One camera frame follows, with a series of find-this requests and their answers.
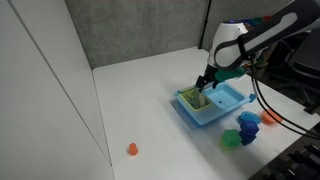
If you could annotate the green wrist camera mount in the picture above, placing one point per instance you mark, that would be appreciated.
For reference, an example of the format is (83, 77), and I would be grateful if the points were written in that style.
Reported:
(230, 74)

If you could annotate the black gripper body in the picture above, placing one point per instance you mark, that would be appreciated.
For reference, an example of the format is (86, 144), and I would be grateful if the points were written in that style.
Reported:
(211, 74)

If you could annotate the orange toy plate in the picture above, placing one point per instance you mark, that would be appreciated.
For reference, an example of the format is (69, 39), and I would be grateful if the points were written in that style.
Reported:
(270, 117)

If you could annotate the green toy cube box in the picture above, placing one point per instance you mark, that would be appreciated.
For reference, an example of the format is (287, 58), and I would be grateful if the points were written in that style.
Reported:
(232, 138)

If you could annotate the small orange toy cup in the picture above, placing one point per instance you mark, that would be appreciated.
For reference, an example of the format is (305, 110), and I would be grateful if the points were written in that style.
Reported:
(133, 149)

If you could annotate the yellow-green toy dish rack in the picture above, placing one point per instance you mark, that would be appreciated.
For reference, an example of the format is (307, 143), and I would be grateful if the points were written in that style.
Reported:
(190, 100)

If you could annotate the blue toy bowl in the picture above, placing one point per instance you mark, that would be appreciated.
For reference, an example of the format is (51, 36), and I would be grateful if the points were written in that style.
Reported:
(249, 116)

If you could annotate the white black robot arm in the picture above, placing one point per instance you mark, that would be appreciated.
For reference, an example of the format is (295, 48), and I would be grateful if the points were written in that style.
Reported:
(260, 33)

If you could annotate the black stand pole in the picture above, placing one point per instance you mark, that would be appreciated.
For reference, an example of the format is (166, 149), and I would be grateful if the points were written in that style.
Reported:
(204, 23)

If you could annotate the light blue toy sink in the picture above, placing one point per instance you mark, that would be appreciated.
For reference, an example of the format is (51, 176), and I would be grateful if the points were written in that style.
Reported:
(223, 100)

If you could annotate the lime green toy block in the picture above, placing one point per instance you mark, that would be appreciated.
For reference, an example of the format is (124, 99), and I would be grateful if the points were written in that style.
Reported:
(223, 145)

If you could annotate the wooden toy storage shelf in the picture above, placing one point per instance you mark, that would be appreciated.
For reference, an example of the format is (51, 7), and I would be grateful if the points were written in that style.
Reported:
(258, 20)

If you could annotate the small blue toy cup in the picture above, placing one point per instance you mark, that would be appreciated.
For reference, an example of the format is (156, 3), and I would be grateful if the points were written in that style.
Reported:
(252, 97)

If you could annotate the black clamp equipment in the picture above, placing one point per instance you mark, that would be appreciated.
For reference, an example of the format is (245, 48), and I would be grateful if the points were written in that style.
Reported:
(293, 156)

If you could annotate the dark blue toy box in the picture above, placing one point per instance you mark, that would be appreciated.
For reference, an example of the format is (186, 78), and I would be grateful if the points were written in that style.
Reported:
(249, 131)

